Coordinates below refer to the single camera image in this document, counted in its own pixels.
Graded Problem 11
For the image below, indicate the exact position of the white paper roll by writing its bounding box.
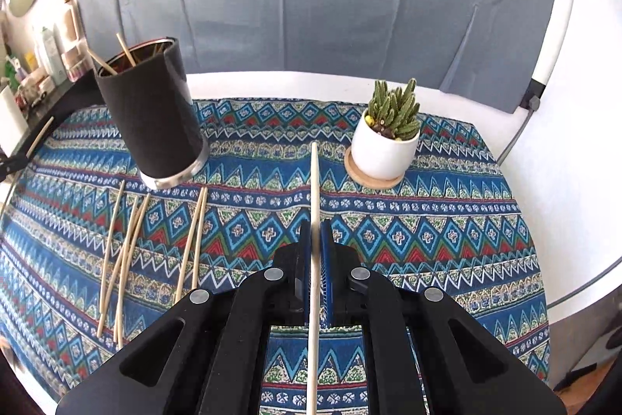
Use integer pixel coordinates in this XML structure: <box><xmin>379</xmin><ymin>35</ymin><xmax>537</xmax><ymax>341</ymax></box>
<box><xmin>0</xmin><ymin>84</ymin><xmax>29</xmax><ymax>144</ymax></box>

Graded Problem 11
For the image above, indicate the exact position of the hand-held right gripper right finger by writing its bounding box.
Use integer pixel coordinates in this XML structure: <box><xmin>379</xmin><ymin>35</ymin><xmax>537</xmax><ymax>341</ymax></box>
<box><xmin>318</xmin><ymin>219</ymin><xmax>567</xmax><ymax>415</ymax></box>

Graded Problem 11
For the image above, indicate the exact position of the black counter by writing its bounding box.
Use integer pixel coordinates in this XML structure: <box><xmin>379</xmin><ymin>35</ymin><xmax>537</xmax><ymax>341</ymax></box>
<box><xmin>23</xmin><ymin>72</ymin><xmax>106</xmax><ymax>130</ymax></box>

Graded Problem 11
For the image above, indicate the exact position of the blue patterned tablecloth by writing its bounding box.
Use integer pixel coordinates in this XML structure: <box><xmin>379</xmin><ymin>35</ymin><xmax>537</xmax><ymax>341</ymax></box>
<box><xmin>0</xmin><ymin>97</ymin><xmax>553</xmax><ymax>415</ymax></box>

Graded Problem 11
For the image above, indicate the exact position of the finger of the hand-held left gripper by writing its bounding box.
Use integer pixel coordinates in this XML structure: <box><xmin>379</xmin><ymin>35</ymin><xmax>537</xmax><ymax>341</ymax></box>
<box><xmin>0</xmin><ymin>143</ymin><xmax>31</xmax><ymax>184</ymax></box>

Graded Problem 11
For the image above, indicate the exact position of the white ceramic plant pot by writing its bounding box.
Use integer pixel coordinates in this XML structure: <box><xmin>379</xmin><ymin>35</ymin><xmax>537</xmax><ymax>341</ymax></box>
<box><xmin>351</xmin><ymin>110</ymin><xmax>420</xmax><ymax>180</ymax></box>

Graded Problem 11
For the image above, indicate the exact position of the wooden chopstick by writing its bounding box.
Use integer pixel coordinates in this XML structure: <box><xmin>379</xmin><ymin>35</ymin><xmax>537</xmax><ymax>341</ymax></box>
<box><xmin>87</xmin><ymin>49</ymin><xmax>118</xmax><ymax>76</ymax></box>
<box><xmin>115</xmin><ymin>196</ymin><xmax>139</xmax><ymax>344</ymax></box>
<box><xmin>96</xmin><ymin>180</ymin><xmax>126</xmax><ymax>338</ymax></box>
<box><xmin>119</xmin><ymin>210</ymin><xmax>147</xmax><ymax>345</ymax></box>
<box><xmin>306</xmin><ymin>142</ymin><xmax>320</xmax><ymax>415</ymax></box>
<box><xmin>187</xmin><ymin>186</ymin><xmax>209</xmax><ymax>295</ymax></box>
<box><xmin>26</xmin><ymin>117</ymin><xmax>54</xmax><ymax>158</ymax></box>
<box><xmin>103</xmin><ymin>195</ymin><xmax>151</xmax><ymax>315</ymax></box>
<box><xmin>117</xmin><ymin>33</ymin><xmax>137</xmax><ymax>67</ymax></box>
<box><xmin>175</xmin><ymin>187</ymin><xmax>203</xmax><ymax>299</ymax></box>

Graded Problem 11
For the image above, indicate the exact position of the grey cable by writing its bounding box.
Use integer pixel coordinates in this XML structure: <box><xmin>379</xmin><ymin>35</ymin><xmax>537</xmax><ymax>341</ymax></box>
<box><xmin>496</xmin><ymin>108</ymin><xmax>531</xmax><ymax>164</ymax></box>

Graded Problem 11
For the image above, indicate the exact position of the round wooden coaster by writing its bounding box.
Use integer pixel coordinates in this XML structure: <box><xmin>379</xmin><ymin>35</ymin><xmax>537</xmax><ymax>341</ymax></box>
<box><xmin>343</xmin><ymin>147</ymin><xmax>405</xmax><ymax>189</ymax></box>

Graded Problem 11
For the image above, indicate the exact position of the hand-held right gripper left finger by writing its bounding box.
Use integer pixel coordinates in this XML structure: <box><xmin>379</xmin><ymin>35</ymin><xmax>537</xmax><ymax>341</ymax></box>
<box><xmin>56</xmin><ymin>219</ymin><xmax>312</xmax><ymax>415</ymax></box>

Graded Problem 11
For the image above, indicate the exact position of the green cactus plant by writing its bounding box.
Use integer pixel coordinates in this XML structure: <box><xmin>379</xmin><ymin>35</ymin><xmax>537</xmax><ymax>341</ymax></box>
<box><xmin>367</xmin><ymin>78</ymin><xmax>421</xmax><ymax>142</ymax></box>

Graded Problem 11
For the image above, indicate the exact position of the row of toiletry bottles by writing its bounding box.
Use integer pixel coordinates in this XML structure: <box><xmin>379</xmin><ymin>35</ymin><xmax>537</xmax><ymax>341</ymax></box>
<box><xmin>0</xmin><ymin>20</ymin><xmax>94</xmax><ymax>109</ymax></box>

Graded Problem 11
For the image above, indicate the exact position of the black cylindrical utensil holder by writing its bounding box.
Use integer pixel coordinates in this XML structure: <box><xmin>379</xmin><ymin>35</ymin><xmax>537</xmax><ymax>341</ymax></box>
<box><xmin>94</xmin><ymin>37</ymin><xmax>210</xmax><ymax>191</ymax></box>

